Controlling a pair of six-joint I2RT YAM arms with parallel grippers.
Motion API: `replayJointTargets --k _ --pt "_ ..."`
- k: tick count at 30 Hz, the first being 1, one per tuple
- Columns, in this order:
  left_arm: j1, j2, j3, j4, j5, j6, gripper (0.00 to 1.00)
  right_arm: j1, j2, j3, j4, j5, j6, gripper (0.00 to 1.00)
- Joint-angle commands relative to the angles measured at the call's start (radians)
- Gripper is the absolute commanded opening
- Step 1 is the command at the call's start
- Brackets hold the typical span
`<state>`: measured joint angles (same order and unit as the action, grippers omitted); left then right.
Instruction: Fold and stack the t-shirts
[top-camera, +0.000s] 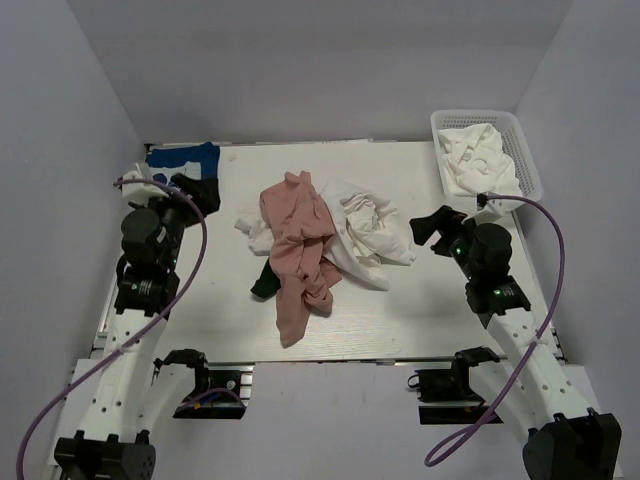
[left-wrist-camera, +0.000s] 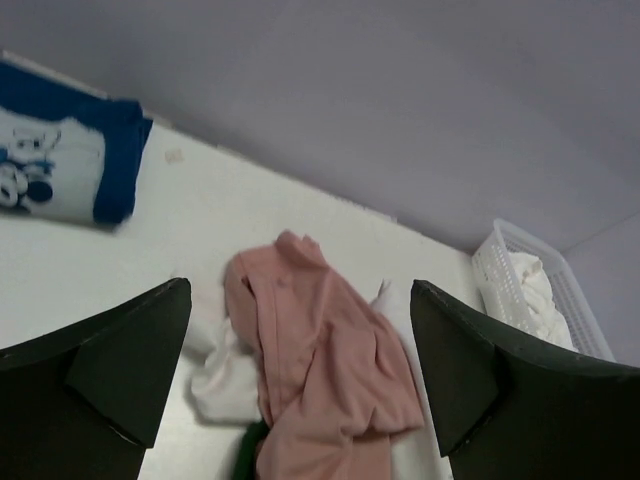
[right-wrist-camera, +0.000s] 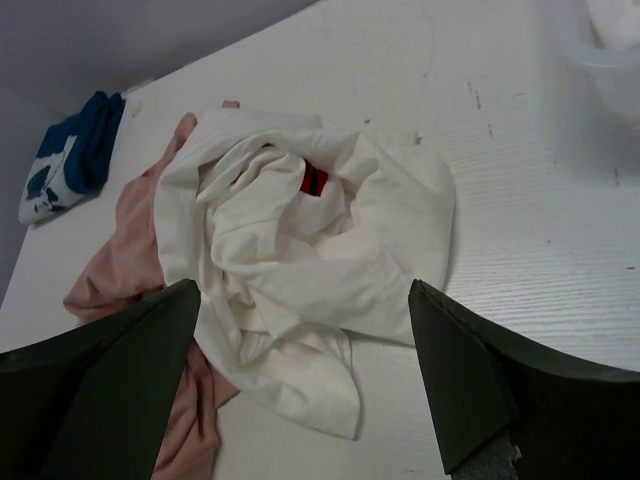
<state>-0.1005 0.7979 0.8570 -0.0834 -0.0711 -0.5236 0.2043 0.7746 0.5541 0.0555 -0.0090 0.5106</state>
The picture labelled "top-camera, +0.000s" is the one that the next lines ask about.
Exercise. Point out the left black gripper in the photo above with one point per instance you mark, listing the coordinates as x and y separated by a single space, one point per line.
205 191

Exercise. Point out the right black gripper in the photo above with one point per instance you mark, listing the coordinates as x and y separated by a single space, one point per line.
447 222

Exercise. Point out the white and green t shirt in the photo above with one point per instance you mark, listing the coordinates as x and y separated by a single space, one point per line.
368 230

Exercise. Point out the pink t shirt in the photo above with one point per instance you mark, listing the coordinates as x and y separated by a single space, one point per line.
295 250

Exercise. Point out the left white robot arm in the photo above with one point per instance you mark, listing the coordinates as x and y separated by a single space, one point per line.
135 389

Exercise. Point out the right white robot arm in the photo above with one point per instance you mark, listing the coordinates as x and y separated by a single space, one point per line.
561 434

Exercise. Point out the folded blue white t shirt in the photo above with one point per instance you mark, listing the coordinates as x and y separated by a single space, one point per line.
197 162

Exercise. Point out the white t shirt in basket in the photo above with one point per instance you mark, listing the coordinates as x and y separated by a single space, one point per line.
472 162

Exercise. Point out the white plastic basket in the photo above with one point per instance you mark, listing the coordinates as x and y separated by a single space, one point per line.
514 142

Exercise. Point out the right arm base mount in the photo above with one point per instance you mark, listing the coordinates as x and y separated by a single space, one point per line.
444 394

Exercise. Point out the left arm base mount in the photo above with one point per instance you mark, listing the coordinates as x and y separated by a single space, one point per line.
216 393

